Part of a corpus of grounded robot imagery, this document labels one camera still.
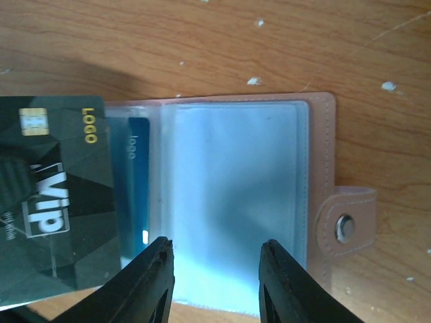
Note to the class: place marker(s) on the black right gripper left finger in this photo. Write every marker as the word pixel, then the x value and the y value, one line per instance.
pixel 141 292

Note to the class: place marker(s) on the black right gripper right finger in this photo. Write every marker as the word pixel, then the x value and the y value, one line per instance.
pixel 287 293

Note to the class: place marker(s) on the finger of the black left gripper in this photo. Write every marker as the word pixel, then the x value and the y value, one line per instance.
pixel 17 181

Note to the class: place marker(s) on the blue credit card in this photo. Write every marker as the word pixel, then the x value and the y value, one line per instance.
pixel 130 148

